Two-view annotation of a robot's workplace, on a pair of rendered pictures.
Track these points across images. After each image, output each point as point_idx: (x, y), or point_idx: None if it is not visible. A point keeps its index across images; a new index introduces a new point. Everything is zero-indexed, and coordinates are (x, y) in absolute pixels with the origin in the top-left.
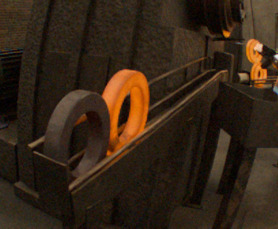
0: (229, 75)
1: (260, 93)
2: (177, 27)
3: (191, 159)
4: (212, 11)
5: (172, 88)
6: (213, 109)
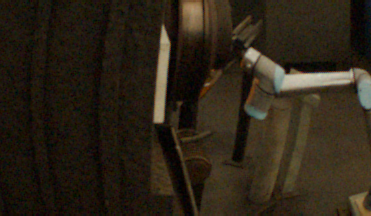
0: (169, 123)
1: (273, 206)
2: (171, 187)
3: None
4: (184, 90)
5: None
6: None
